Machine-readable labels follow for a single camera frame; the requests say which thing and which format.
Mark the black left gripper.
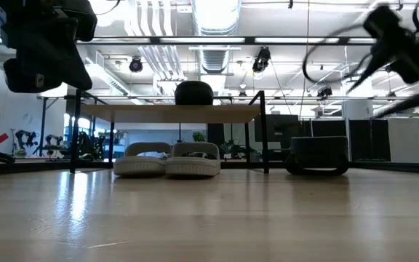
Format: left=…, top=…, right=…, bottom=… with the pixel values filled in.
left=0, top=0, right=98, bottom=94

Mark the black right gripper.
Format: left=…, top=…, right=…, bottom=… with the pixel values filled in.
left=346, top=5, right=419, bottom=119

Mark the black slide sandal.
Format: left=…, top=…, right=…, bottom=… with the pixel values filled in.
left=284, top=135, right=350, bottom=176
left=174, top=80, right=215, bottom=106

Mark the grey slide sandal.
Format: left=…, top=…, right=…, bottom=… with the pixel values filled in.
left=164, top=141, right=222, bottom=178
left=113, top=141, right=172, bottom=178

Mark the wooden shelf with black legs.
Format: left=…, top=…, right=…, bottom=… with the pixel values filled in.
left=69, top=89, right=271, bottom=175

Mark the white panel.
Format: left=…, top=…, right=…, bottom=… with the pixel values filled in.
left=387, top=116, right=419, bottom=164

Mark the black partition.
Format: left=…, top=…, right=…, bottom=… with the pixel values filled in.
left=311, top=119, right=391, bottom=162

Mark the black ceiling spot lamp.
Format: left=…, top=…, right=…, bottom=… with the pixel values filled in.
left=316, top=86, right=333, bottom=99
left=252, top=46, right=271, bottom=74
left=128, top=56, right=144, bottom=74

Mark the black aluminium table frame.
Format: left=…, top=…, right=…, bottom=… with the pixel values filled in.
left=0, top=158, right=419, bottom=175

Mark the right arm cable loop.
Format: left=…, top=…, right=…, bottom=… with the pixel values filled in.
left=302, top=23, right=378, bottom=85

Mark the silver ceiling duct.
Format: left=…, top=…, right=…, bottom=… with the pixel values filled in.
left=190, top=0, right=243, bottom=74

